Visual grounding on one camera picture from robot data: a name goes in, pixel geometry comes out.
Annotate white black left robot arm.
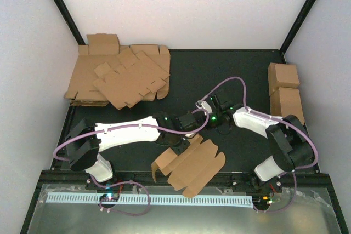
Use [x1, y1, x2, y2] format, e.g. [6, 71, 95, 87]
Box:
[65, 112, 200, 190]

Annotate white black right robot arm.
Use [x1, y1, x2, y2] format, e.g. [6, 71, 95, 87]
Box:
[197, 95, 315, 192]

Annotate folded cardboard box front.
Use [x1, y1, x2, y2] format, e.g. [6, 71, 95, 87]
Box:
[270, 87, 305, 125]

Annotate small folded cardboard box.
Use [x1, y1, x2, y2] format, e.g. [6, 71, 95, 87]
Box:
[87, 33, 120, 55]

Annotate loose top cardboard blank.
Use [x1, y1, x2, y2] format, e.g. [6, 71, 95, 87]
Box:
[93, 48, 170, 110]

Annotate stack of flat cardboard blanks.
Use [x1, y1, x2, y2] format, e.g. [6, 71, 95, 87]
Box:
[64, 44, 171, 110]

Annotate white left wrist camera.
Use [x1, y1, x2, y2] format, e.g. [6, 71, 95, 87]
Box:
[184, 133, 197, 139]

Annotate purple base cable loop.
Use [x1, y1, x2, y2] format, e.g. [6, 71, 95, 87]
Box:
[98, 180, 151, 216]

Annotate light blue slotted cable duct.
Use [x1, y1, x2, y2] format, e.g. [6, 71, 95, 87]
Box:
[46, 192, 253, 208]

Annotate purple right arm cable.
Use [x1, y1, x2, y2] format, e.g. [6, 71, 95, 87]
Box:
[200, 76, 319, 214]

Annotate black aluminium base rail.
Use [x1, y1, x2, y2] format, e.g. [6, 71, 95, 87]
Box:
[37, 170, 332, 193]

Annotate black right corner frame post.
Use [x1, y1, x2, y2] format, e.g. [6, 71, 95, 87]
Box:
[279, 0, 316, 55]

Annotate black corner frame post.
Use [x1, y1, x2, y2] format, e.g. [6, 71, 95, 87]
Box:
[53, 0, 86, 45]
[279, 0, 316, 55]

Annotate black left corner frame post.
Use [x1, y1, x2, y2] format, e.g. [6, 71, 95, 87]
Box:
[53, 0, 86, 45]

